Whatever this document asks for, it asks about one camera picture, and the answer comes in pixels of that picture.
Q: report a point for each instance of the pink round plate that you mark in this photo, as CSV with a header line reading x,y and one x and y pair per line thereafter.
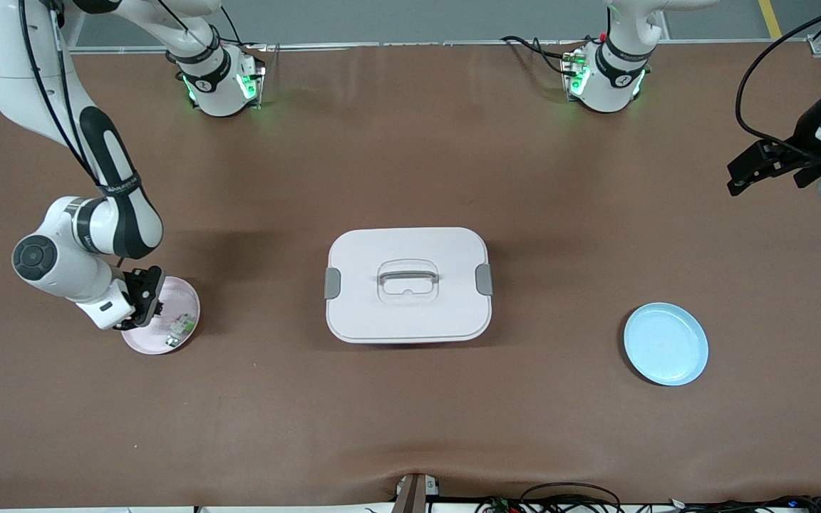
x,y
147,342

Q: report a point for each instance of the table edge clamp bracket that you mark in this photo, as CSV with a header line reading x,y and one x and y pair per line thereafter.
x,y
410,499

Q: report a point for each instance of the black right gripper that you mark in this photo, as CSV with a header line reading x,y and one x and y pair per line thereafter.
x,y
141,284

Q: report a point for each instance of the brown table cover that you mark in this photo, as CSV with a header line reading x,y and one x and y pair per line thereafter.
x,y
410,157

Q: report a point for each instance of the light blue round plate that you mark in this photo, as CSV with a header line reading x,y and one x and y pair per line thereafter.
x,y
667,345

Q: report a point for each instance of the green and white switch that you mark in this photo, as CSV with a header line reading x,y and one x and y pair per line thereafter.
x,y
182,329

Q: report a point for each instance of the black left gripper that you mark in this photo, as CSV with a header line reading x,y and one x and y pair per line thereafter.
x,y
804,130

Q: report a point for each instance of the silver table edge rail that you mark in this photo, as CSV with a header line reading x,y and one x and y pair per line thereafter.
x,y
325,47

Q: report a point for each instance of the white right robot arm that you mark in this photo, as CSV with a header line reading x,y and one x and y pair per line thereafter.
x,y
61,263

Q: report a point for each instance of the white lidded storage box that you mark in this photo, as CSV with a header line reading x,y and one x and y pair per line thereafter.
x,y
407,313

